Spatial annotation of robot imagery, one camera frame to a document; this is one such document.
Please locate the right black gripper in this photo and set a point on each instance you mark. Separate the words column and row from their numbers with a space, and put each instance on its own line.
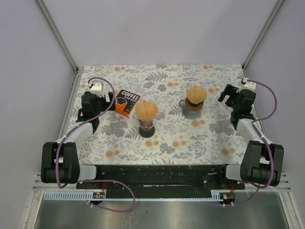
column 229, row 90

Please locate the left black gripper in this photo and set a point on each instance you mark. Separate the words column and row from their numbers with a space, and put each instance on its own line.
column 106, row 104

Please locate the coffee filter paper box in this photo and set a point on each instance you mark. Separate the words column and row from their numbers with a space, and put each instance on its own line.
column 125, row 103

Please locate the round wooden dripper base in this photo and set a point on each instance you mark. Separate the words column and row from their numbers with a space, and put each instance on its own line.
column 192, row 106

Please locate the grey glass coffee server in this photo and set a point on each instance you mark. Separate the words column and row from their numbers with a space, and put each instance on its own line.
column 187, row 112

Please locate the brown bottle red cap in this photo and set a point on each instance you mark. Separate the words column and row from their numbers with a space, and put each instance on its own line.
column 146, row 128

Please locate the brown paper coffee filter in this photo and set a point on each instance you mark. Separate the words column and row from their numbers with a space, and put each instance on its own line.
column 196, row 94

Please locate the clear plastic cup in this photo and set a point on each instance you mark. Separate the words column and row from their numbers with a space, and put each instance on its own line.
column 145, row 119

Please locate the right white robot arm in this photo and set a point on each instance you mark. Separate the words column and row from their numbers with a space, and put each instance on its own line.
column 263, row 160

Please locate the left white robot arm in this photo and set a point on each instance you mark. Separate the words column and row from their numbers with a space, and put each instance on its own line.
column 60, row 163

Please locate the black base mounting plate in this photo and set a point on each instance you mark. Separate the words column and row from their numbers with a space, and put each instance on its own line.
column 161, row 181

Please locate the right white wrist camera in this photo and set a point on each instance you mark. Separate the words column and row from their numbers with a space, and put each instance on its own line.
column 247, row 85

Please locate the left aluminium frame post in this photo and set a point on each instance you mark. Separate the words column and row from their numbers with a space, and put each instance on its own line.
column 51, row 23

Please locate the aluminium frame post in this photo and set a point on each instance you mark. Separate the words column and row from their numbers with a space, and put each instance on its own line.
column 267, row 25
column 51, row 23

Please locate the white slotted cable duct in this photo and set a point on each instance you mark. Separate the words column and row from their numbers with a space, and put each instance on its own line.
column 74, row 195

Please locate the right aluminium frame post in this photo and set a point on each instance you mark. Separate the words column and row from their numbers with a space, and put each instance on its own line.
column 267, row 25

